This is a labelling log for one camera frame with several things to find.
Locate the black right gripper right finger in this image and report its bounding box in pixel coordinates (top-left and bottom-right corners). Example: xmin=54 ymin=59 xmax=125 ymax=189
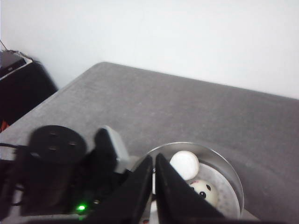
xmin=155 ymin=154 xmax=224 ymax=224

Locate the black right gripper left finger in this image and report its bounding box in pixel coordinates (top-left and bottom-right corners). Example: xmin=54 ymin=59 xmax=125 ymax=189
xmin=86 ymin=156 xmax=153 ymax=224

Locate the panda bun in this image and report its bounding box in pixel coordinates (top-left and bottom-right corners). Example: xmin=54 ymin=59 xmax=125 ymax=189
xmin=170 ymin=150 xmax=200 ymax=181
xmin=189 ymin=179 xmax=219 ymax=207

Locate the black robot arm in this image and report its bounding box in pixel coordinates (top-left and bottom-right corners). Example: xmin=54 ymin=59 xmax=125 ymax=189
xmin=0 ymin=126 xmax=225 ymax=224

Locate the stainless steel steamer pot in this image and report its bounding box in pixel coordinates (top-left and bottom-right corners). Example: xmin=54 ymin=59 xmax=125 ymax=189
xmin=148 ymin=142 xmax=244 ymax=219

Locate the black box beside table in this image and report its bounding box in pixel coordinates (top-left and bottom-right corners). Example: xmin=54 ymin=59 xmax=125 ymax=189
xmin=0 ymin=51 xmax=57 ymax=126

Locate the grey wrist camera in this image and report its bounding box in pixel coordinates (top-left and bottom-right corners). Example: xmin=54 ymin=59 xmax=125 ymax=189
xmin=102 ymin=125 xmax=130 ymax=174

